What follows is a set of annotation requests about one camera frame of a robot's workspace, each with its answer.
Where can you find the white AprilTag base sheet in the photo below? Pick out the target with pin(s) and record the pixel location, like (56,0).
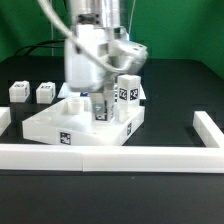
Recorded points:
(66,92)

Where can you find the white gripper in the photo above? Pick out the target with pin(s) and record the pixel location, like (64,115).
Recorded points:
(82,74)

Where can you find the white U-shaped fence obstacle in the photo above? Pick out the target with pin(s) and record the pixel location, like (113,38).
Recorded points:
(206,159)

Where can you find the white square tabletop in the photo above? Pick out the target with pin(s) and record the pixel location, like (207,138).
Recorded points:
(70,122)

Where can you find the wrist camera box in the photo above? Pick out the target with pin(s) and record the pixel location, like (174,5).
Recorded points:
(123,51)

